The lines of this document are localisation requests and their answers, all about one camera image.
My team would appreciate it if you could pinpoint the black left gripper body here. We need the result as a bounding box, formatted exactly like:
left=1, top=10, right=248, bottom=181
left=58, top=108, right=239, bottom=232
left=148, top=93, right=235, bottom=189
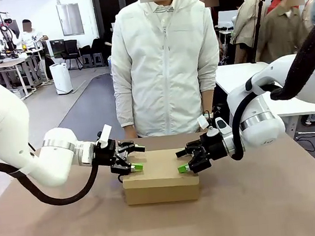
left=93, top=138, right=121, bottom=168

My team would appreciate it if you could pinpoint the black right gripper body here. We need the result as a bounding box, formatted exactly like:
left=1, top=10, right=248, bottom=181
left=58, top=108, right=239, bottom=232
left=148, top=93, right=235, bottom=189
left=200, top=131, right=228, bottom=164

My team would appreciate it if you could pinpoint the brown cardboard box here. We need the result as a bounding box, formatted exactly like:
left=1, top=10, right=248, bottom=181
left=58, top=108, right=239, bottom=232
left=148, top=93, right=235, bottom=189
left=118, top=146, right=202, bottom=208

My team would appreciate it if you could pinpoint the person's left forearm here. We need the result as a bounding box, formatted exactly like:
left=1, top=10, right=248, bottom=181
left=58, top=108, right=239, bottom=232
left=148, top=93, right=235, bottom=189
left=200, top=89, right=216, bottom=113

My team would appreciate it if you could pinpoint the person's right hand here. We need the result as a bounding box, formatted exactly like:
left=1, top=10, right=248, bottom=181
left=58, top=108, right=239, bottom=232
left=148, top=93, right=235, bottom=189
left=123, top=124, right=137, bottom=140

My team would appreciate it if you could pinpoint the grey floor mat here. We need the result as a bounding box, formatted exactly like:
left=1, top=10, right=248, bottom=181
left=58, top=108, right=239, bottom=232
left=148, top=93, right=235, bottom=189
left=53, top=72, right=126, bottom=147

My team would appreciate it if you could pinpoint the white background table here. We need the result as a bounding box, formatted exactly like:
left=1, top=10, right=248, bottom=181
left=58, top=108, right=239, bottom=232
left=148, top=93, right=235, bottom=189
left=213, top=55, right=315, bottom=126

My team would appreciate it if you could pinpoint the person in white jacket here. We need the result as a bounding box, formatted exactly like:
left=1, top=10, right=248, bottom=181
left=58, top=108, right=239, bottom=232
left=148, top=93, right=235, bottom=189
left=104, top=0, right=229, bottom=141

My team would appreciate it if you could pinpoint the white air purifier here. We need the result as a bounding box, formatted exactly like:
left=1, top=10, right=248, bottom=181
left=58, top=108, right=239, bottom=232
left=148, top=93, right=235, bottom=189
left=49, top=62, right=75, bottom=96

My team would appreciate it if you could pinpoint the grey stool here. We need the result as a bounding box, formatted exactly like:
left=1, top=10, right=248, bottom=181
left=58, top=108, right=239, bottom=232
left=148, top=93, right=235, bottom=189
left=91, top=52, right=105, bottom=68
left=82, top=53, right=94, bottom=70

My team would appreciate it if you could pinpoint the black office chair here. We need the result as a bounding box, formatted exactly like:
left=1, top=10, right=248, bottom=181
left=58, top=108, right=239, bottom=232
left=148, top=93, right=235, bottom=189
left=60, top=38, right=84, bottom=72

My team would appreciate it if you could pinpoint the black stand pole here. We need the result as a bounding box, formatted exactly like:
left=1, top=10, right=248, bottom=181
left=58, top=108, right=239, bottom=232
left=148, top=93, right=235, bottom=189
left=245, top=0, right=271, bottom=64

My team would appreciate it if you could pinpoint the mannequin in beige jacket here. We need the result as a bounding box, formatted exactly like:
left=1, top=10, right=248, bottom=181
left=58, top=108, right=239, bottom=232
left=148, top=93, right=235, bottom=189
left=225, top=0, right=272, bottom=65

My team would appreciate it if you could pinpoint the person in brown shirt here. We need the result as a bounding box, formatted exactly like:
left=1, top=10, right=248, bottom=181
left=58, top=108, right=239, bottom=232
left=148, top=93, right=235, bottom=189
left=248, top=0, right=313, bottom=65

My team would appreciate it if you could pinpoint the wooden background work table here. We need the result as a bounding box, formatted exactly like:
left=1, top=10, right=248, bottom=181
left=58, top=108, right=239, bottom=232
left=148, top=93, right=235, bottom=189
left=0, top=57, right=36, bottom=101

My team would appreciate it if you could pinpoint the background person in white shirt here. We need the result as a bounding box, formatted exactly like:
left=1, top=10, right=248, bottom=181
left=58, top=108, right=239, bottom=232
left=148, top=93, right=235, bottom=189
left=13, top=17, right=50, bottom=52

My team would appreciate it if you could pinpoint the background person in dark clothes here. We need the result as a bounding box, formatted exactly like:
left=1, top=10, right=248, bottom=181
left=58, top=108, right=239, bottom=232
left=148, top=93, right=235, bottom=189
left=203, top=0, right=224, bottom=29

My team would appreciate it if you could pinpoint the white and black background robot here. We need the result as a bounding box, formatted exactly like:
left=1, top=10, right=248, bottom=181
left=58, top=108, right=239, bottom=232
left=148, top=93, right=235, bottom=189
left=0, top=10, right=18, bottom=59

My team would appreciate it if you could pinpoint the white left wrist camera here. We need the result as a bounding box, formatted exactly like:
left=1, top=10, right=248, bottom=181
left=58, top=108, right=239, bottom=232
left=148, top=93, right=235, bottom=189
left=95, top=123, right=114, bottom=148

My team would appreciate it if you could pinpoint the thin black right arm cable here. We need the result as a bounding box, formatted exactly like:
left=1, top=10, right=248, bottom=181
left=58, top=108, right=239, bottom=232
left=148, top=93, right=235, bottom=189
left=221, top=72, right=289, bottom=162

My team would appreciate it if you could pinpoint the thick black left cable sleeve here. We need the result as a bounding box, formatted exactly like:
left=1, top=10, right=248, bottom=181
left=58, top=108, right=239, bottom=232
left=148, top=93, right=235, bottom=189
left=0, top=145, right=104, bottom=212

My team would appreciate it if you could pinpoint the thick black cable sleeve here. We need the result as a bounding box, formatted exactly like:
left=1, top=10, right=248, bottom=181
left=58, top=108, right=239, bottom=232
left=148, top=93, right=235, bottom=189
left=0, top=145, right=104, bottom=212
left=261, top=11, right=315, bottom=103

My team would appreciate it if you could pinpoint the thick black right cable sleeve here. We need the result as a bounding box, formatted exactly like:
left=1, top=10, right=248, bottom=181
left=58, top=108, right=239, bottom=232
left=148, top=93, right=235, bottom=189
left=261, top=11, right=315, bottom=103

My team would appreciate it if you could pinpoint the grey metal wall cabinet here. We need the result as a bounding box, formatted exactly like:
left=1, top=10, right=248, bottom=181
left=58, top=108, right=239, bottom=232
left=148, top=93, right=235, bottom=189
left=55, top=2, right=86, bottom=38

